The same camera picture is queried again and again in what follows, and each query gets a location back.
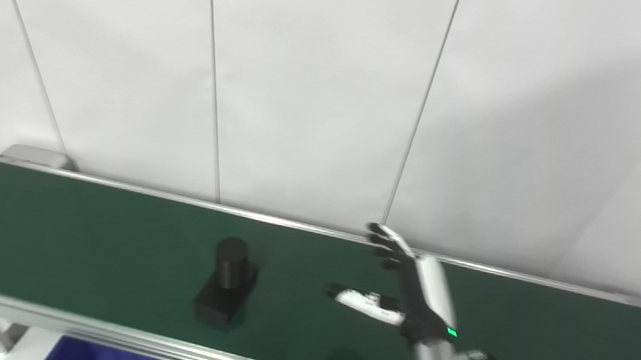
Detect green conveyor belt aluminium frame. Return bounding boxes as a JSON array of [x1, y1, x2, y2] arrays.
[[0, 143, 641, 360]]

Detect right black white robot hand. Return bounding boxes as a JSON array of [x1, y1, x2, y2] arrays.
[[322, 220, 467, 350]]

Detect black block part with cylinder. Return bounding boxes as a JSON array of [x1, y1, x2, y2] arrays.
[[191, 234, 262, 330]]

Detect blue plastic bin white parts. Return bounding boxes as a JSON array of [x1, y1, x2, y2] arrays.
[[42, 332, 231, 360]]

